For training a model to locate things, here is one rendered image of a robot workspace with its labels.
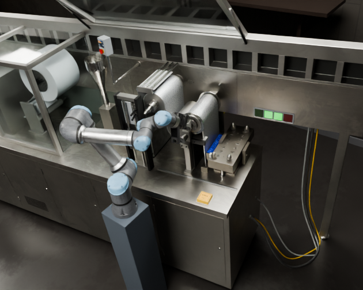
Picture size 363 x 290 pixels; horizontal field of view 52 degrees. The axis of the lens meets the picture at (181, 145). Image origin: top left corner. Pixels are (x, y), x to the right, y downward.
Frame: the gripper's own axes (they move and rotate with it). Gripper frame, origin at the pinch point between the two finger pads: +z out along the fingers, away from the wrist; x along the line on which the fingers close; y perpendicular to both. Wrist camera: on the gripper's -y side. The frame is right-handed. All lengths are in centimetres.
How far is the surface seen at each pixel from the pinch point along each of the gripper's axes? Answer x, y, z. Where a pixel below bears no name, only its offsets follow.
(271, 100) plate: -38, 27, 25
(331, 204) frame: -82, -30, 94
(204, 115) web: -7.0, 9.7, 4.5
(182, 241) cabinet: 1, -74, 32
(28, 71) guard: 95, 14, -35
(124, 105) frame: 36.1, 5.9, -15.5
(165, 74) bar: 22.6, 29.8, 1.3
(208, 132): -7.7, 1.2, 14.9
